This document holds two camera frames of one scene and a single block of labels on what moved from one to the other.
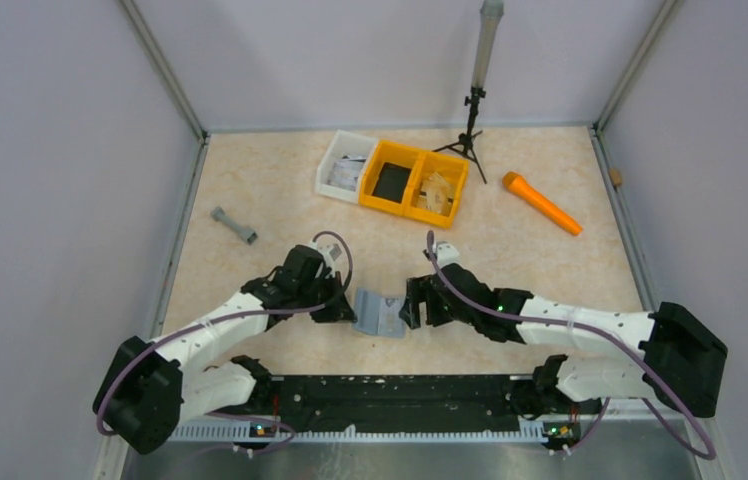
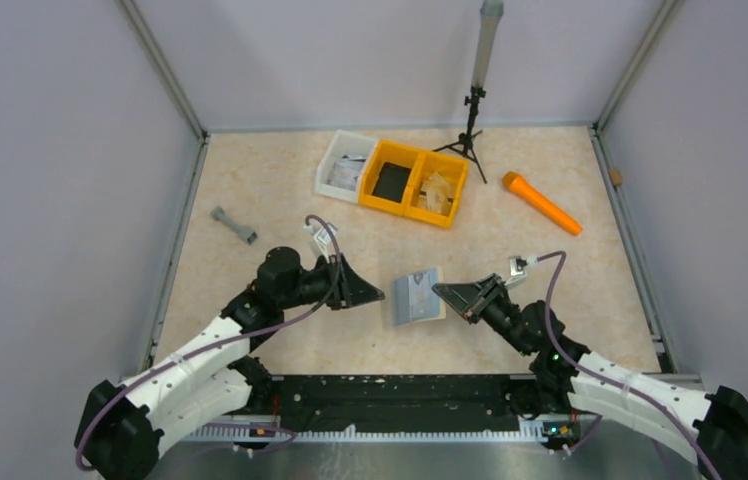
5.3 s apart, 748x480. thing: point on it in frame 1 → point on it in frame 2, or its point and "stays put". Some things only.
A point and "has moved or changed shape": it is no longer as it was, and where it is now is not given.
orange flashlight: (516, 184) stays put
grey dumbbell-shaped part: (245, 233) stays put
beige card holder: (379, 314) has moved or changed shape
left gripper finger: (337, 310) → (357, 290)
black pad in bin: (392, 182) stays put
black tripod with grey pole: (491, 17) stays put
